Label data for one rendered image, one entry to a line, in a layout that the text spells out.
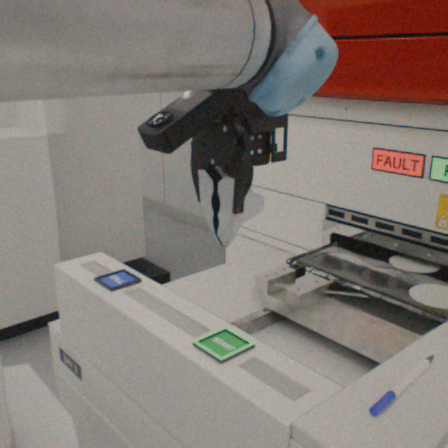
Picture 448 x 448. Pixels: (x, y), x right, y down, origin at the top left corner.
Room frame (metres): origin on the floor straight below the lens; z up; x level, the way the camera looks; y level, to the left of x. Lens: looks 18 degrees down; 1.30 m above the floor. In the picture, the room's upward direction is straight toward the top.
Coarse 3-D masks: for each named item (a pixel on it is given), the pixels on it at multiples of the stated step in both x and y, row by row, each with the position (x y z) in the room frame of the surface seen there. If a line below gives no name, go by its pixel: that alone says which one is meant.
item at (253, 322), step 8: (328, 288) 0.98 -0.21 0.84; (336, 288) 1.00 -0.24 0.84; (344, 288) 1.02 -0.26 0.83; (328, 296) 0.98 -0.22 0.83; (256, 312) 0.86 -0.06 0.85; (264, 312) 0.86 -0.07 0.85; (272, 312) 0.87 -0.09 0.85; (240, 320) 0.83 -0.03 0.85; (248, 320) 0.83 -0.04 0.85; (256, 320) 0.84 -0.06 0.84; (264, 320) 0.85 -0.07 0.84; (272, 320) 0.87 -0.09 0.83; (280, 320) 0.88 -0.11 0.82; (248, 328) 0.83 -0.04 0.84; (256, 328) 0.84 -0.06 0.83
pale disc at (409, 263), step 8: (400, 256) 1.02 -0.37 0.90; (408, 256) 1.02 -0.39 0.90; (392, 264) 0.98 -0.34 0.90; (400, 264) 0.98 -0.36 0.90; (408, 264) 0.98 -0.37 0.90; (416, 264) 0.98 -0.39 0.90; (424, 264) 0.98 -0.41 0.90; (432, 264) 0.98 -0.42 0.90; (416, 272) 0.94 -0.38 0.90; (424, 272) 0.94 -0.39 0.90
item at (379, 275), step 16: (352, 240) 1.12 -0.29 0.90; (304, 256) 1.02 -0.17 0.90; (320, 256) 1.02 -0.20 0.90; (336, 256) 1.02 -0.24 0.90; (352, 256) 1.02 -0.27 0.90; (368, 256) 1.02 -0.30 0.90; (384, 256) 1.02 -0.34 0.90; (336, 272) 0.94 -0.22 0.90; (352, 272) 0.94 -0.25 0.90; (368, 272) 0.94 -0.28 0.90; (384, 272) 0.94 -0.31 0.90; (400, 272) 0.94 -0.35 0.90; (432, 272) 0.94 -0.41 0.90; (384, 288) 0.86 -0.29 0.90; (400, 288) 0.86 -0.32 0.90; (416, 304) 0.80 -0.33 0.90
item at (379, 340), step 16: (272, 304) 0.87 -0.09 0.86; (288, 304) 0.84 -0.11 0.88; (320, 304) 0.84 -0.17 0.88; (336, 304) 0.84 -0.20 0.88; (304, 320) 0.81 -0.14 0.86; (320, 320) 0.78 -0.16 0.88; (336, 320) 0.78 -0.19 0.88; (352, 320) 0.78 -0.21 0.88; (368, 320) 0.78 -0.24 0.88; (336, 336) 0.76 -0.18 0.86; (352, 336) 0.73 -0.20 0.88; (368, 336) 0.73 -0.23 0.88; (384, 336) 0.73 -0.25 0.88; (400, 336) 0.73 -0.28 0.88; (416, 336) 0.73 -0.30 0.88; (368, 352) 0.71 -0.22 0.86; (384, 352) 0.69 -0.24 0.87
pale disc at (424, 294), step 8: (416, 288) 0.86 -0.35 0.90; (424, 288) 0.86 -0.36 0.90; (432, 288) 0.86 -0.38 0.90; (440, 288) 0.86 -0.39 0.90; (416, 296) 0.83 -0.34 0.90; (424, 296) 0.83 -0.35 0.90; (432, 296) 0.83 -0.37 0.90; (440, 296) 0.83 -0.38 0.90; (432, 304) 0.80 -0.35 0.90; (440, 304) 0.80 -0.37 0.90
